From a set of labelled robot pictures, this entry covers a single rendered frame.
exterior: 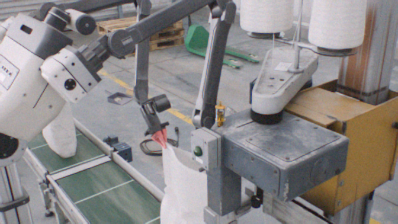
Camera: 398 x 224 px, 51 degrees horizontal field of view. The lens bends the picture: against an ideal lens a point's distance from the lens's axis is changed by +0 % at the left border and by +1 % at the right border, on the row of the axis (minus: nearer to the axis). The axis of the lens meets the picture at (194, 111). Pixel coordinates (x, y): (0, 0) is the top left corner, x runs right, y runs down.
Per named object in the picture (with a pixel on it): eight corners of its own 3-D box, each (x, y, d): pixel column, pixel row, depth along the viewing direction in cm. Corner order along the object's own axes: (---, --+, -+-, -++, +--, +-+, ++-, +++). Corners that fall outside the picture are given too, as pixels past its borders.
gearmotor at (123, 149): (98, 152, 320) (95, 134, 314) (115, 146, 328) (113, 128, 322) (115, 168, 298) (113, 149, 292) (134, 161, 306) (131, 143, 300)
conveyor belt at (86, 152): (-19, 94, 439) (-21, 86, 436) (20, 85, 460) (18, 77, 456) (54, 187, 275) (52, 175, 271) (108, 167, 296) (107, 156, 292)
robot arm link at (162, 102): (133, 94, 180) (135, 91, 172) (157, 84, 183) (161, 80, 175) (144, 120, 180) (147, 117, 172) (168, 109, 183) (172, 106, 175)
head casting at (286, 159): (205, 205, 125) (203, 115, 113) (263, 177, 138) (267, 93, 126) (280, 264, 103) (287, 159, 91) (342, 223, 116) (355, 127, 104)
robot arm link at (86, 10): (140, -13, 186) (143, -22, 177) (150, 16, 186) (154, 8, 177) (39, 13, 174) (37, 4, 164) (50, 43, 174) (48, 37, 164)
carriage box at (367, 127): (272, 181, 143) (276, 96, 130) (334, 150, 161) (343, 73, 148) (333, 217, 124) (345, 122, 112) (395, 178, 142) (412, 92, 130)
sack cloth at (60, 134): (36, 137, 322) (17, 46, 293) (64, 130, 333) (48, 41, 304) (55, 162, 286) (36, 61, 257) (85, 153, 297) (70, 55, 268)
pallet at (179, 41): (100, 47, 716) (98, 39, 710) (160, 36, 777) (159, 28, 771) (120, 57, 653) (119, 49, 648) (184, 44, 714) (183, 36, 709)
